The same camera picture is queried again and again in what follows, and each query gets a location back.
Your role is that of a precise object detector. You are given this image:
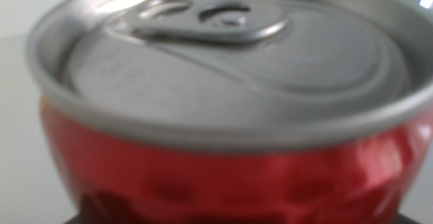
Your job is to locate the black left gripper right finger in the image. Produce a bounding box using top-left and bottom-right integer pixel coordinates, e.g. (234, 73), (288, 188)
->
(395, 212), (422, 224)

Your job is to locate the red soda can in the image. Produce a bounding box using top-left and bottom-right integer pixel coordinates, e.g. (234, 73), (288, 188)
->
(25, 0), (433, 224)

